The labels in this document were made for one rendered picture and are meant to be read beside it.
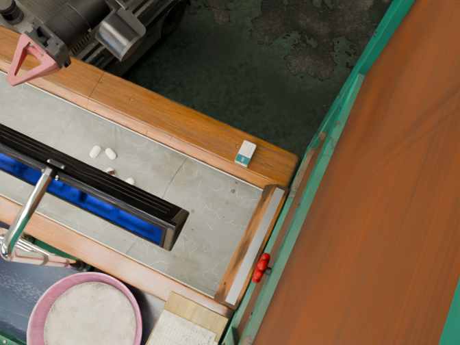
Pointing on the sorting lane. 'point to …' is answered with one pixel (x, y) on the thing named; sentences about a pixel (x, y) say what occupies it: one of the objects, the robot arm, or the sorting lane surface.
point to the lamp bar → (93, 189)
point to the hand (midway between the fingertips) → (13, 79)
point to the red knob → (261, 267)
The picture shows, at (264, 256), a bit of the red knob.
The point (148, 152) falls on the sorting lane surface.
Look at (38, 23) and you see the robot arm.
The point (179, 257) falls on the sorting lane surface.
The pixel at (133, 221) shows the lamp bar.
